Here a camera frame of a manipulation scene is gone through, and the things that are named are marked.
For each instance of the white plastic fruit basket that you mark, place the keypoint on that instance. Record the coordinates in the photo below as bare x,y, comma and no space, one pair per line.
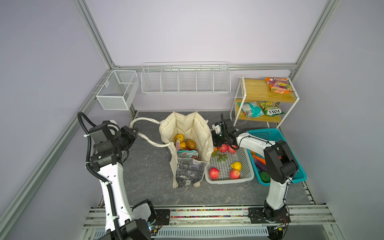
241,155

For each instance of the orange snack bag top shelf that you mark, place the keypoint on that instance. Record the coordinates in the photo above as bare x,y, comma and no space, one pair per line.
279,86

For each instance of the long white wire basket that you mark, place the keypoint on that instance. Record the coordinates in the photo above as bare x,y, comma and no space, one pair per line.
186,78

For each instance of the red apple front left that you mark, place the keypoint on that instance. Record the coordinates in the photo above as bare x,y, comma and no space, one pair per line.
214,173

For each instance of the brown potato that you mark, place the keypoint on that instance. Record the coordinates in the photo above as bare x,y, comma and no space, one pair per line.
190,144

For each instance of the small orange persimmon with leaves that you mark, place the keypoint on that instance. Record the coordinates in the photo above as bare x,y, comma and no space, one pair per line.
219,155

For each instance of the yellow lemon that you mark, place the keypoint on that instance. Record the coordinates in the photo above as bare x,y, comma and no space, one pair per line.
236,166

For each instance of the red apple front right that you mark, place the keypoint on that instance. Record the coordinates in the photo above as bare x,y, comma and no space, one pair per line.
235,174

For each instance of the teal plastic vegetable basket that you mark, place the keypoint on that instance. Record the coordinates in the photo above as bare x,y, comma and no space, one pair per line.
273,135

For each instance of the teal snack bag lower shelf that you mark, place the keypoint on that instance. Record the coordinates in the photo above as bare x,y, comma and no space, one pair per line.
252,110

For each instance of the teal snack bag shelf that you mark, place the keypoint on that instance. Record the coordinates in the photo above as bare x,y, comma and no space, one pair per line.
184,154
252,110

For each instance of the wooden two-tier shelf rack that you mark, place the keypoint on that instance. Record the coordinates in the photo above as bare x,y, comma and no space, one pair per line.
253,90

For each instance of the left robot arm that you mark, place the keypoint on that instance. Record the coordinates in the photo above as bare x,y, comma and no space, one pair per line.
107,149

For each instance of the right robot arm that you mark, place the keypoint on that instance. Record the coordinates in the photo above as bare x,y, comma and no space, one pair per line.
281,165

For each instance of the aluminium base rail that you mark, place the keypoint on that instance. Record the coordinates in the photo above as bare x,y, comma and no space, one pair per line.
240,221

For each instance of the green avocado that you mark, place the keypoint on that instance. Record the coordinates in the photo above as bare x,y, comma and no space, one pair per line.
265,177

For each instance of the red apple back cluster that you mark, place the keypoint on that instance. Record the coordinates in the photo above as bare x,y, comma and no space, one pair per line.
223,148

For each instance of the small white mesh basket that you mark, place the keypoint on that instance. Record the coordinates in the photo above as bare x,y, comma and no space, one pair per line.
118,90

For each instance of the orange carrot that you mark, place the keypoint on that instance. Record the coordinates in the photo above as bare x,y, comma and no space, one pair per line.
261,160

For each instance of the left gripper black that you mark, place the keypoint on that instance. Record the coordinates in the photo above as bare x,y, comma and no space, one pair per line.
132,136

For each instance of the green Foxs snack bag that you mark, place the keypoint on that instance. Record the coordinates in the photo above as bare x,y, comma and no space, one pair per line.
270,109

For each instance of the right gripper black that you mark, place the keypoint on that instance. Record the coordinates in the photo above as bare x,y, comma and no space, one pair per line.
215,144

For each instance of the teal snack bag top shelf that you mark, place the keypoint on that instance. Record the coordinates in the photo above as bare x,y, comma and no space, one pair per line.
184,154

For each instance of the cream canvas grocery bag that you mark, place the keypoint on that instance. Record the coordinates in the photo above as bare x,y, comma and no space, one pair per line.
187,172

